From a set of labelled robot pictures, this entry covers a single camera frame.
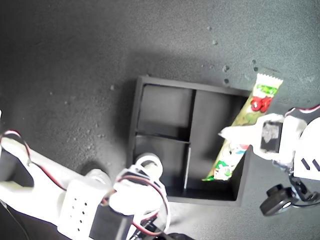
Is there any snack bar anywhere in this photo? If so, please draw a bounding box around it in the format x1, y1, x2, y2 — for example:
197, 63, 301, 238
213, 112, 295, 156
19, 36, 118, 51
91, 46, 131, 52
201, 72, 285, 182

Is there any small black camera box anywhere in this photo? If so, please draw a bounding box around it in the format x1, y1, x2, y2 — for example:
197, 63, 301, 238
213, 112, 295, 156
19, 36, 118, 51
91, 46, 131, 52
259, 183, 300, 217

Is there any red black white wire bundle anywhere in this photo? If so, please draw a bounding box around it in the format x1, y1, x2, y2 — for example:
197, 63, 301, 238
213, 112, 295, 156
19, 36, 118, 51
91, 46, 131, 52
0, 129, 68, 192
102, 169, 172, 232
284, 104, 320, 118

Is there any black tray with wells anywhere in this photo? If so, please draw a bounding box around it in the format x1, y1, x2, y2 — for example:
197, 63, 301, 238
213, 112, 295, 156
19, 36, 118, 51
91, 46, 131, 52
128, 75, 254, 208

